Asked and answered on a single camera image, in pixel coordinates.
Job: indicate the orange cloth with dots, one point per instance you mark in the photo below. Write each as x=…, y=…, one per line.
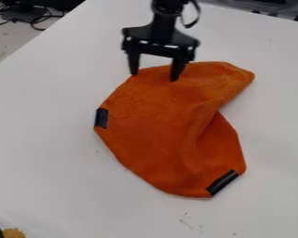
x=172, y=130

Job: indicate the yellow cloth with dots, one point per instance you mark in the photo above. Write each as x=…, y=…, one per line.
x=13, y=233

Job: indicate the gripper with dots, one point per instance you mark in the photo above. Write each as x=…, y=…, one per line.
x=160, y=38

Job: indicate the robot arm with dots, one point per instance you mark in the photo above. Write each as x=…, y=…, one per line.
x=168, y=9

